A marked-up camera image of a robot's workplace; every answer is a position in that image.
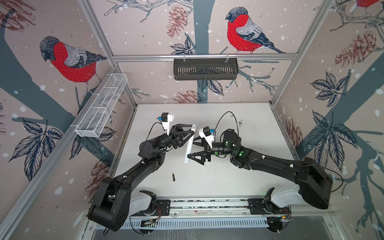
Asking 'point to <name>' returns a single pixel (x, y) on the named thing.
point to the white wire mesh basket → (91, 124)
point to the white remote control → (190, 145)
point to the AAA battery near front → (173, 174)
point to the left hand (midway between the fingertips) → (193, 135)
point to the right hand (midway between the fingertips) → (188, 150)
